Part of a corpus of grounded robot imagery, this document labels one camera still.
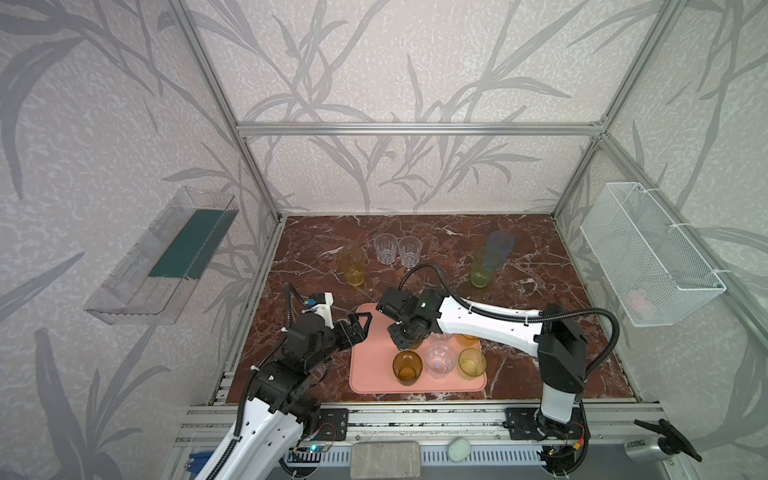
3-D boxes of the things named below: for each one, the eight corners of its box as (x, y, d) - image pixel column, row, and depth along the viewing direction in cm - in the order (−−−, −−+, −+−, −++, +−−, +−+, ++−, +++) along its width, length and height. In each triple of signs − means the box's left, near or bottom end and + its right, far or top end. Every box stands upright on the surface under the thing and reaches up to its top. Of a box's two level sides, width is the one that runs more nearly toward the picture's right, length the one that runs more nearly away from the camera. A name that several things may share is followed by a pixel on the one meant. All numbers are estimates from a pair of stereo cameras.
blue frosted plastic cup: (483, 266, 108) (490, 245, 98) (479, 251, 112) (486, 230, 103) (505, 266, 108) (515, 245, 98) (501, 251, 112) (510, 230, 103)
